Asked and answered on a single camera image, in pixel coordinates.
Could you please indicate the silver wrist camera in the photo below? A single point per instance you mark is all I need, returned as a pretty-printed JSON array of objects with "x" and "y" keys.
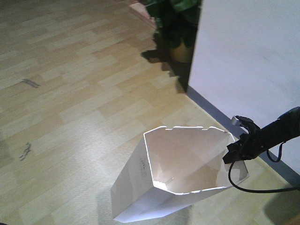
[{"x": 235, "y": 121}]

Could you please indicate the potted green plant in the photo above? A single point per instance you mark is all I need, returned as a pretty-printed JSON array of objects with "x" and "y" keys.
[{"x": 177, "y": 24}]

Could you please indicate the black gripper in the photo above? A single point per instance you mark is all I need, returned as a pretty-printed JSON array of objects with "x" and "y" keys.
[{"x": 250, "y": 145}]

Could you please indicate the white plastic trash bin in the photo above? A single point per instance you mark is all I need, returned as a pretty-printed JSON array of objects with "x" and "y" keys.
[{"x": 172, "y": 168}]

